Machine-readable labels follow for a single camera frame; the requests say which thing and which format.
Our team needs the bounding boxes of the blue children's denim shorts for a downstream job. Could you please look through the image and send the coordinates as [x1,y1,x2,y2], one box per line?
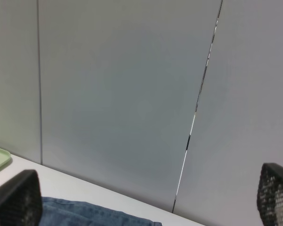
[39,197,162,226]

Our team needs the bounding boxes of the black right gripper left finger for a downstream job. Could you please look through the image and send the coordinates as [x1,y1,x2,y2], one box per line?
[0,169,42,226]

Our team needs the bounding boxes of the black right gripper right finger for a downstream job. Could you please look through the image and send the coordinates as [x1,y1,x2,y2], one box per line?
[257,163,283,226]

